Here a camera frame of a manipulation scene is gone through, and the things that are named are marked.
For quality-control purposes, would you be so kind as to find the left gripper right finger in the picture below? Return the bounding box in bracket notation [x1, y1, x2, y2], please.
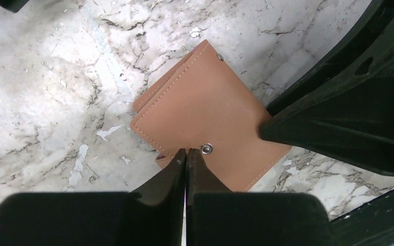
[186, 149, 335, 245]

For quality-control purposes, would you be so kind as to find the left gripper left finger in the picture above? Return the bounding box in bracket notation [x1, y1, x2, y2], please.
[0, 149, 186, 245]

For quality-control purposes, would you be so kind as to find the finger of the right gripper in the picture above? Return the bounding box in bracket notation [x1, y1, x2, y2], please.
[259, 1, 394, 176]

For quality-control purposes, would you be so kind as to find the tan leather card holder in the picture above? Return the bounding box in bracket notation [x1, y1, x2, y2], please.
[130, 40, 291, 192]

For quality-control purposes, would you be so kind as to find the left black bin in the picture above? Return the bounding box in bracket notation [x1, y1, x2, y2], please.
[0, 0, 29, 13]

